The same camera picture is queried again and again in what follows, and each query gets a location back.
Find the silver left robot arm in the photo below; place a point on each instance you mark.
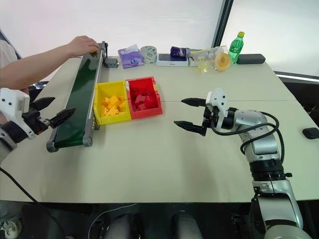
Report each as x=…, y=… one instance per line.
x=7, y=139

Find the crumpled purple foil bag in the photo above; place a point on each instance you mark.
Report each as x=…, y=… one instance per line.
x=178, y=51

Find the yellow round tape roll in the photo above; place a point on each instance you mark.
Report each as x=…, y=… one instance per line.
x=222, y=62

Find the purple tissue packet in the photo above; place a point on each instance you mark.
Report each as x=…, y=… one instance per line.
x=130, y=58

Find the long black case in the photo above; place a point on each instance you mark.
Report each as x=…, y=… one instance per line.
x=250, y=59

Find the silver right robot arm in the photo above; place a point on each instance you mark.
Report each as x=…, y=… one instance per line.
x=261, y=139

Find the small yellow toy block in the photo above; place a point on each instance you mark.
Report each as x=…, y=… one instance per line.
x=94, y=53

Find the dark window frame post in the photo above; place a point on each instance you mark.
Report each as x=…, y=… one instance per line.
x=223, y=22

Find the person's bare hand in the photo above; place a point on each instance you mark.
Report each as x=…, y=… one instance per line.
x=81, y=46

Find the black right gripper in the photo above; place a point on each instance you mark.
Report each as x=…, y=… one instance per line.
x=208, y=117

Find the clear plastic bag with bits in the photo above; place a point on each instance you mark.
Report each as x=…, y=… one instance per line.
x=203, y=58

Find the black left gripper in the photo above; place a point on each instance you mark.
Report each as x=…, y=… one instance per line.
x=33, y=119

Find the green conveyor belt, grey frame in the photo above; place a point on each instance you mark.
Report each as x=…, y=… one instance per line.
x=79, y=99

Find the white shoe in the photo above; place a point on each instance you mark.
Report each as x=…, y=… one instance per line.
x=11, y=227

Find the person's bare forearm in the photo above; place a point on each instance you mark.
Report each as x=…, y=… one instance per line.
x=32, y=68

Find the dark rounded shape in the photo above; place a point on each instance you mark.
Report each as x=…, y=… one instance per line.
x=122, y=226
x=187, y=226

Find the small black rounded case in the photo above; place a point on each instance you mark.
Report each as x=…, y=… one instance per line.
x=311, y=133

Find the person's grey trouser leg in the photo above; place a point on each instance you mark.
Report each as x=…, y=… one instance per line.
x=10, y=210

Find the person's white shirt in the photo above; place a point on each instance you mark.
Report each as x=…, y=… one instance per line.
x=6, y=53

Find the red toy block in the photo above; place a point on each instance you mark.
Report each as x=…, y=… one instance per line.
x=150, y=98
x=138, y=100
x=142, y=106

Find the yellow plastic bin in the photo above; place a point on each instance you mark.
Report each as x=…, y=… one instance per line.
x=99, y=104

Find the red plastic bin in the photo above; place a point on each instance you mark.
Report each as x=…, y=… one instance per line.
x=159, y=104

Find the grey tape roll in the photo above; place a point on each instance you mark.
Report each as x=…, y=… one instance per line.
x=148, y=54

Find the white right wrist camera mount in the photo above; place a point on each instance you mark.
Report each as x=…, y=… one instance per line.
x=217, y=98

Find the green plastic bottle, yellow cap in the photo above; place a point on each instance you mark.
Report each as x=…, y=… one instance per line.
x=235, y=51

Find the white phone box, dark lid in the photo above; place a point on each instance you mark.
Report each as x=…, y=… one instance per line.
x=172, y=61

